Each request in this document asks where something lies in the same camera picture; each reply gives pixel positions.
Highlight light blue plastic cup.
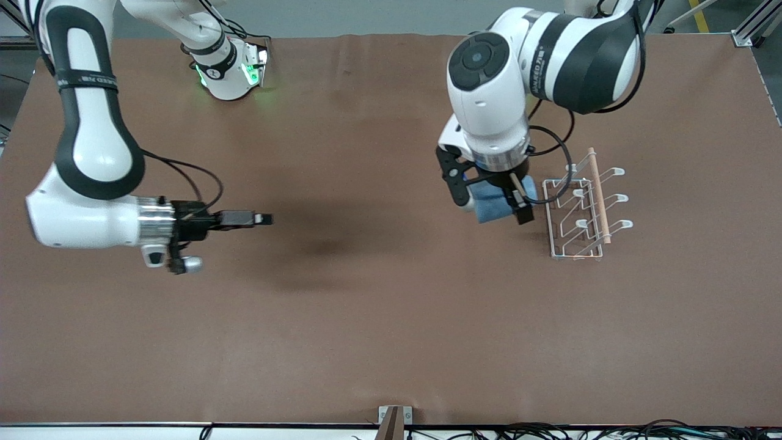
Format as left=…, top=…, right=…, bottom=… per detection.
left=467, top=176, right=539, bottom=224

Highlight brown table cover mat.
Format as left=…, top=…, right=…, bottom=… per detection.
left=0, top=32, right=782, bottom=427

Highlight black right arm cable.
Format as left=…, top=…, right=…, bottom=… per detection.
left=142, top=150, right=225, bottom=218

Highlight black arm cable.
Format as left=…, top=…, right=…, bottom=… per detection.
left=527, top=98, right=578, bottom=205
left=142, top=150, right=225, bottom=218

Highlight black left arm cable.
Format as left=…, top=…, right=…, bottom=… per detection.
left=527, top=98, right=578, bottom=205

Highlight white wire cup holder rack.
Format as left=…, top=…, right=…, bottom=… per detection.
left=542, top=147, right=634, bottom=262

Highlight silver right base connector bracket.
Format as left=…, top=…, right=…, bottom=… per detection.
left=243, top=42, right=270, bottom=87

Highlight black right base cables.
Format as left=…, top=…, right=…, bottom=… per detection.
left=180, top=0, right=271, bottom=62

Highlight silver table edge bracket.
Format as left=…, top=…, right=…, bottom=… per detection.
left=378, top=406, right=414, bottom=426

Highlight brown camera mount post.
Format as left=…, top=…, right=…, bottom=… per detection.
left=375, top=406, right=405, bottom=440

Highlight aluminium frame extrusion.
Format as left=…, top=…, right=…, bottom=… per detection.
left=733, top=0, right=782, bottom=48
left=0, top=0, right=43, bottom=51

